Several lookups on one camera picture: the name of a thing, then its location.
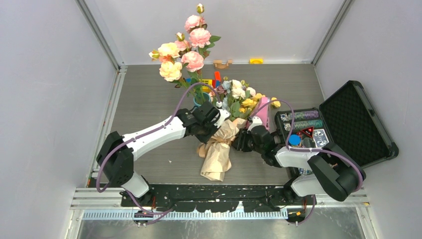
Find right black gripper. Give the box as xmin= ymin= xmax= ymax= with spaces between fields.
xmin=231 ymin=127 xmax=265 ymax=154

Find teal ceramic vase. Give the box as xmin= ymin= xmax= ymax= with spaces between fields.
xmin=193 ymin=92 xmax=211 ymax=107

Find tan satin ribbon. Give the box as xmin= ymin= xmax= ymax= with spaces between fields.
xmin=197 ymin=136 xmax=233 ymax=158

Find paper flower bouquet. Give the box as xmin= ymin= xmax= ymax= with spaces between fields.
xmin=197 ymin=77 xmax=281 ymax=182

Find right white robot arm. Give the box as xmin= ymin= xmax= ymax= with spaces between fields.
xmin=232 ymin=125 xmax=366 ymax=205

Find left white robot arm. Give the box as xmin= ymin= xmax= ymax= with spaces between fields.
xmin=96 ymin=102 xmax=229 ymax=206

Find pink plastic box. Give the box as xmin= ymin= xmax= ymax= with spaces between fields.
xmin=245 ymin=96 xmax=270 ymax=130

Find blue round chip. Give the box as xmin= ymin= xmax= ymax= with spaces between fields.
xmin=288 ymin=134 xmax=302 ymax=147

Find colourful toy block house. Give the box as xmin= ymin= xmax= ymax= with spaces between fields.
xmin=200 ymin=72 xmax=221 ymax=93

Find red triangle card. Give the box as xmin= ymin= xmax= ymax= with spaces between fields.
xmin=300 ymin=126 xmax=315 ymax=138

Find wooden toy piece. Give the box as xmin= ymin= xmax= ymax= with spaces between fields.
xmin=213 ymin=59 xmax=233 ymax=69

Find pink peach rose stems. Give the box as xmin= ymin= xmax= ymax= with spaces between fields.
xmin=149 ymin=3 xmax=221 ymax=97

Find yellow toy block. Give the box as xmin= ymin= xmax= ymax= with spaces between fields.
xmin=249 ymin=58 xmax=263 ymax=64

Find black poker chip case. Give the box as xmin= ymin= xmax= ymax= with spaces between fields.
xmin=274 ymin=81 xmax=399 ymax=168

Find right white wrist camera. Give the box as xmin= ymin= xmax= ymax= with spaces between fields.
xmin=246 ymin=116 xmax=263 ymax=131

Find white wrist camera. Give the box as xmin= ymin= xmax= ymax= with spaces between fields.
xmin=246 ymin=116 xmax=263 ymax=131
xmin=213 ymin=102 xmax=230 ymax=128

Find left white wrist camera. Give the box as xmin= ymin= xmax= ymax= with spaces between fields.
xmin=213 ymin=102 xmax=230 ymax=128

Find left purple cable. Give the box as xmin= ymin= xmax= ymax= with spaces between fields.
xmin=96 ymin=82 xmax=221 ymax=226

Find purple cable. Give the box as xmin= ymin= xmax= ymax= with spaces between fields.
xmin=96 ymin=82 xmax=221 ymax=226
xmin=252 ymin=99 xmax=364 ymax=226

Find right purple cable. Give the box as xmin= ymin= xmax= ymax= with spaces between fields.
xmin=252 ymin=99 xmax=364 ymax=226

